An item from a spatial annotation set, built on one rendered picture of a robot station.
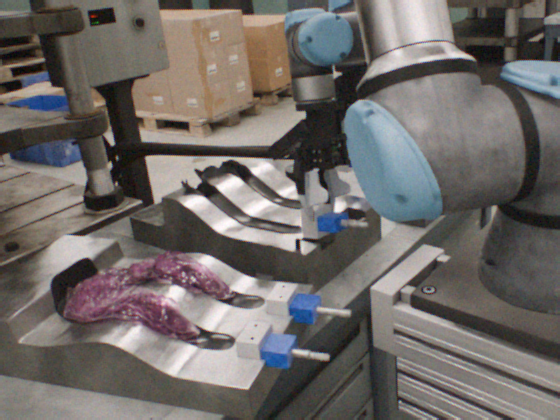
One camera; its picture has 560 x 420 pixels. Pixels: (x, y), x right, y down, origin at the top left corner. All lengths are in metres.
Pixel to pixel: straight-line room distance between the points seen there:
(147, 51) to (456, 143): 1.44
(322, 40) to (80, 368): 0.60
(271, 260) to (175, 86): 4.11
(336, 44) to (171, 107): 4.40
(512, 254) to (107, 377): 0.61
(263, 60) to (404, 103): 5.20
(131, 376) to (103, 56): 1.05
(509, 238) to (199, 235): 0.75
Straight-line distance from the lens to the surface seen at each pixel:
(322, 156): 1.01
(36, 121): 1.63
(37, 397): 1.03
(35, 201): 1.85
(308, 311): 0.94
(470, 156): 0.52
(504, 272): 0.63
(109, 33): 1.79
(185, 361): 0.90
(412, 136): 0.50
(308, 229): 1.08
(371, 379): 1.39
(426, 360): 0.75
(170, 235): 1.31
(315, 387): 1.19
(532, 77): 0.57
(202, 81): 4.95
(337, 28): 0.90
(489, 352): 0.70
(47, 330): 1.04
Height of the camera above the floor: 1.39
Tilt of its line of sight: 23 degrees down
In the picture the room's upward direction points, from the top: 4 degrees counter-clockwise
